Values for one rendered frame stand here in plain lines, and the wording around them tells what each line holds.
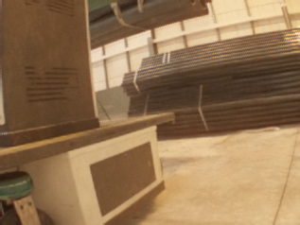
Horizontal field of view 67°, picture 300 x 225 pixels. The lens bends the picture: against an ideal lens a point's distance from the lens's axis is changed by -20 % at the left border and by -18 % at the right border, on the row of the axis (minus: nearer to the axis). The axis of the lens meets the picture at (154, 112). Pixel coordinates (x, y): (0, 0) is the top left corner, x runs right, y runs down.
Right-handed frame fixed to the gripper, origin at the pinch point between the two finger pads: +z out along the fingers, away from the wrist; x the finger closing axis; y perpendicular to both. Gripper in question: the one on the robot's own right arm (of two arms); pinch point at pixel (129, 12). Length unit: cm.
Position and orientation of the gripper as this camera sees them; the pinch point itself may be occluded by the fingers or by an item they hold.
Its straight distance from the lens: 144.1
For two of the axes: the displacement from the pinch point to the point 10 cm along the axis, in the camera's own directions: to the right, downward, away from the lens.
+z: 1.5, 9.9, 0.3
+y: -4.0, 0.8, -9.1
